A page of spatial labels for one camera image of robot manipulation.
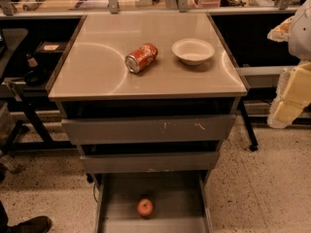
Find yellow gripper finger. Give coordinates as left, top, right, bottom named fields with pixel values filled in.
left=267, top=61, right=311, bottom=129
left=267, top=17, right=294, bottom=42

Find red apple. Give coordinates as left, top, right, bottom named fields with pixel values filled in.
left=136, top=198, right=154, bottom=217

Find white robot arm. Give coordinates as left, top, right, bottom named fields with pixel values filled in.
left=267, top=0, right=311, bottom=128

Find middle grey drawer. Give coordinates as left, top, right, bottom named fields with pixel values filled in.
left=81, top=151, right=220, bottom=174

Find top grey drawer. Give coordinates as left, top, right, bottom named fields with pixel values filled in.
left=61, top=115, right=236, bottom=145

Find grey drawer cabinet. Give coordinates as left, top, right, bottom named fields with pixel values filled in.
left=45, top=11, right=251, bottom=233

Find open bottom grey drawer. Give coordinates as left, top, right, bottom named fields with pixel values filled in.
left=94, top=171, right=212, bottom=233

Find white paper bowl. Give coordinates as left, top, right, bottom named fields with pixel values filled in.
left=172, top=38, right=215, bottom=66

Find orange soda can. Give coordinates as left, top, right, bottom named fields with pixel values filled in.
left=124, top=43, right=158, bottom=74

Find black headphones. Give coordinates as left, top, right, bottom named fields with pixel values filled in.
left=24, top=67, right=48, bottom=86

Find dark shoe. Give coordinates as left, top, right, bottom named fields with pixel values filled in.
left=6, top=216, right=52, bottom=233

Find black desk frame left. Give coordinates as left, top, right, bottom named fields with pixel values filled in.
left=0, top=27, right=78, bottom=153

